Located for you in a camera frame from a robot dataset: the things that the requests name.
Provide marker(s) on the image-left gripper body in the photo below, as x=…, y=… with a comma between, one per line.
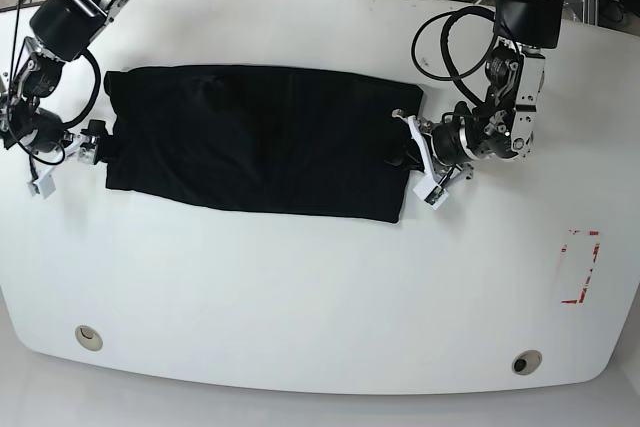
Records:
x=50, y=151

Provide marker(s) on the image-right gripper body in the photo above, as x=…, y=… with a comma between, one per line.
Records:
x=450, y=162

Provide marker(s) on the black t-shirt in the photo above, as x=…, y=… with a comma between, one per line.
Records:
x=262, y=139

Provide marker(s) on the black robot arm image-left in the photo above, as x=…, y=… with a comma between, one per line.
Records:
x=62, y=31

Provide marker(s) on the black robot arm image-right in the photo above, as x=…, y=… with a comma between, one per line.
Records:
x=496, y=116

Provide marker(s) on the red tape rectangle marking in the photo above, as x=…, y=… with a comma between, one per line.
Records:
x=577, y=261

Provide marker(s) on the left table grommet hole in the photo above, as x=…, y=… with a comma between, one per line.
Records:
x=89, y=338

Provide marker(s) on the table grommet hole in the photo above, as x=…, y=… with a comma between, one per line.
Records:
x=526, y=363
x=89, y=338

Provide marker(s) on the right table grommet hole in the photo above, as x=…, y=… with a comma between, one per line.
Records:
x=526, y=363

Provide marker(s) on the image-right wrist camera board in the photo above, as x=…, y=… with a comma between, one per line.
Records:
x=430, y=192

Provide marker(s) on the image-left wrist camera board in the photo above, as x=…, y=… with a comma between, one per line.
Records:
x=42, y=186

